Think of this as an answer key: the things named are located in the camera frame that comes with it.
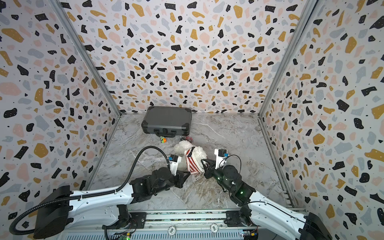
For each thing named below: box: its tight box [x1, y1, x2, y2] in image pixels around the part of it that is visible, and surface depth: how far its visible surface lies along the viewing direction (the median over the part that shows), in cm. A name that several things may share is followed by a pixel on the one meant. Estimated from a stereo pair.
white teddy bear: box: [173, 140, 208, 173], surface depth 75 cm
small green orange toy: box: [160, 135, 167, 144], surface depth 105 cm
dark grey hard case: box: [141, 106, 192, 138], surface depth 106 cm
